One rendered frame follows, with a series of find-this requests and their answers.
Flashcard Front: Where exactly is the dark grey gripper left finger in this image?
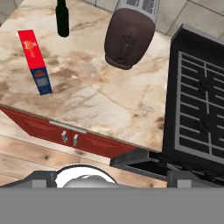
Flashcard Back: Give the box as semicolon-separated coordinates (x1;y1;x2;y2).
0;170;57;188

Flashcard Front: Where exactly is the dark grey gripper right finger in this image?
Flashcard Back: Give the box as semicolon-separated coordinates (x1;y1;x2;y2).
166;170;224;188

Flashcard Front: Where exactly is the red and blue food box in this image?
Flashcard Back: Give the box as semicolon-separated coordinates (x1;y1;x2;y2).
17;29;53;96

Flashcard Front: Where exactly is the white round object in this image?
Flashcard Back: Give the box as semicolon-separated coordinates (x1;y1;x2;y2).
54;163;118;188

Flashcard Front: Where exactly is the red cupboard door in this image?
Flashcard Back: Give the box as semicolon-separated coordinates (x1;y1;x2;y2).
68;131;137;159
0;105;70;147

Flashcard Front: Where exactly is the black hob with grey grates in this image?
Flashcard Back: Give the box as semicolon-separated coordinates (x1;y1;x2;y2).
161;23;224;177

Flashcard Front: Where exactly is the brown toaster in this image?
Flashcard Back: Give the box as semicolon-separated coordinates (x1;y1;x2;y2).
103;0;160;71

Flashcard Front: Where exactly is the dark green bottle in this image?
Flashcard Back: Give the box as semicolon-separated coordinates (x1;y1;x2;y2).
54;0;71;39

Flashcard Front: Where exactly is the grey cupboard door handle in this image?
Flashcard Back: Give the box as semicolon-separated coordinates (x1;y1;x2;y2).
72;133;80;148
60;129;68;144

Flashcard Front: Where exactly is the grey oven door handle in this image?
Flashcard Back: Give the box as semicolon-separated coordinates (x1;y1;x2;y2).
109;147;177;182

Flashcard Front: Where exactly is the grey drawer handle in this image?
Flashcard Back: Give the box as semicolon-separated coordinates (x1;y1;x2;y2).
48;120;88;135

